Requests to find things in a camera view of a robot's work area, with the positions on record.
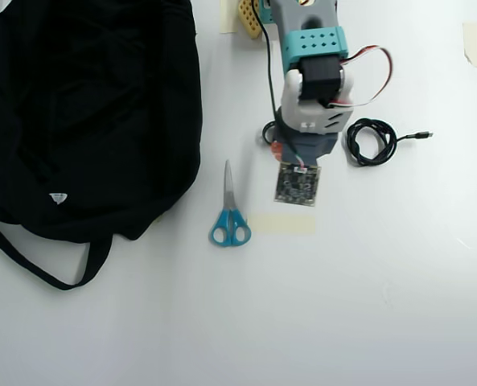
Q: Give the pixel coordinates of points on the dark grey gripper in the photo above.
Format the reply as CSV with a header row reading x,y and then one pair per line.
x,y
313,145

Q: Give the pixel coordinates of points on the white grey teal robot arm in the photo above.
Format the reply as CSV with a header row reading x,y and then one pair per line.
x,y
314,44

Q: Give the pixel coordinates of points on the black fabric bag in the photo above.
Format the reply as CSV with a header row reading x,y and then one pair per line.
x,y
81,120

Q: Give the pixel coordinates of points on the beige masking tape strip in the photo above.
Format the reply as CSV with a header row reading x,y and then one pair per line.
x,y
227,20
474,44
286,224

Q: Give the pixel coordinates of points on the yellow perforated base part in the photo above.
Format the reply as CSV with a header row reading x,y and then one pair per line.
x,y
249,20

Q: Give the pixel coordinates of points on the camera circuit board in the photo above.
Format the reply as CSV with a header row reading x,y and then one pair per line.
x,y
297,185

